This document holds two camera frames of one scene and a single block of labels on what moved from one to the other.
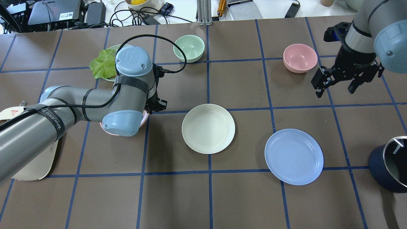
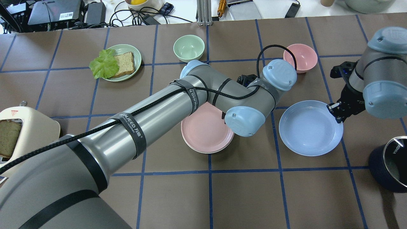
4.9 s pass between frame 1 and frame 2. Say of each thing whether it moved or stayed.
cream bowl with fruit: stayed
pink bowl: stayed
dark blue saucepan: stayed
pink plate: moved
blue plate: moved
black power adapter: stayed
